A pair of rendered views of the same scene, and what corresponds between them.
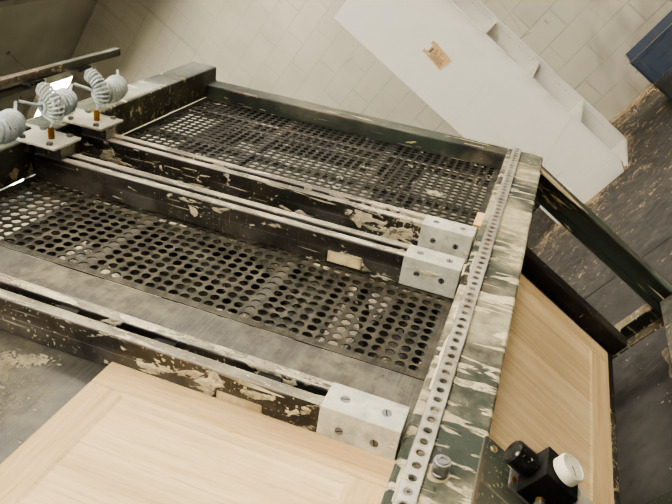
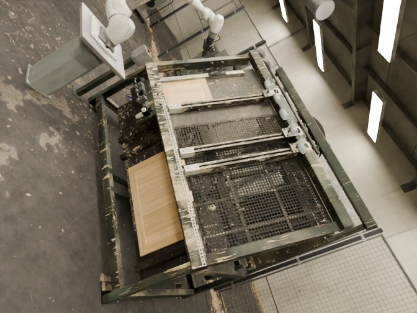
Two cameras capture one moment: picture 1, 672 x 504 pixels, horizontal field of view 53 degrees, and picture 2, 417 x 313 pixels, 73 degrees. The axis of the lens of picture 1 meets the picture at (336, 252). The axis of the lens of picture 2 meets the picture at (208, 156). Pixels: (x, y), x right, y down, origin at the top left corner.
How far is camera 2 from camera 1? 3.00 m
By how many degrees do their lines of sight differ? 89
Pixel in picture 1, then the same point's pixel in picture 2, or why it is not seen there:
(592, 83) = not seen: outside the picture
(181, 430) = (195, 99)
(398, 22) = not seen: outside the picture
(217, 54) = not seen: outside the picture
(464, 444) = (159, 110)
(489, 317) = (167, 141)
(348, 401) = (177, 105)
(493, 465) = (154, 110)
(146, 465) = (194, 93)
